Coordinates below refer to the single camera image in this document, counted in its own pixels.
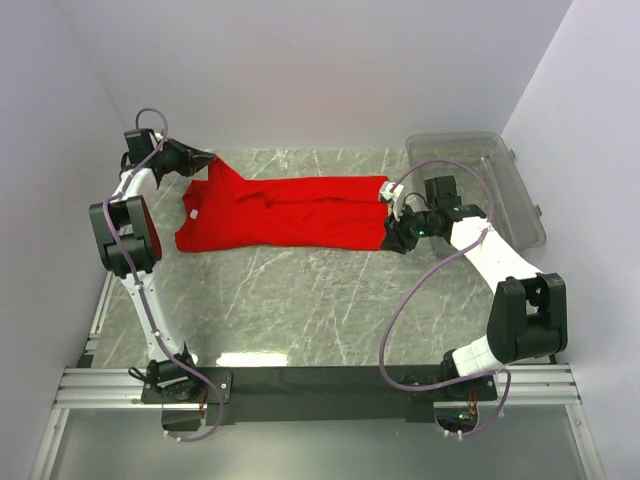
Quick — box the red t shirt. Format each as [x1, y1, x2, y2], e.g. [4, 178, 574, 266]
[175, 159, 388, 253]

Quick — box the clear plastic storage bin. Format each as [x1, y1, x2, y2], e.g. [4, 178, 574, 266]
[406, 132, 546, 253]

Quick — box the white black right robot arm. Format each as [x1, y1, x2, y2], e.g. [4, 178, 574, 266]
[378, 175, 568, 392]

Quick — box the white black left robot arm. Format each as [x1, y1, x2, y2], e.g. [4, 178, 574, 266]
[89, 127, 225, 404]

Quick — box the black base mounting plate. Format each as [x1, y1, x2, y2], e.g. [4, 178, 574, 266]
[139, 365, 499, 426]

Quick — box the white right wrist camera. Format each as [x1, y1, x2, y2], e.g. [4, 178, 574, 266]
[379, 181, 406, 220]

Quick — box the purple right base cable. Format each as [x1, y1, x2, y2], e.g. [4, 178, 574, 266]
[442, 368, 512, 440]

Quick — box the aluminium front frame rail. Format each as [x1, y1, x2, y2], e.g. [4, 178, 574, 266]
[53, 364, 582, 409]

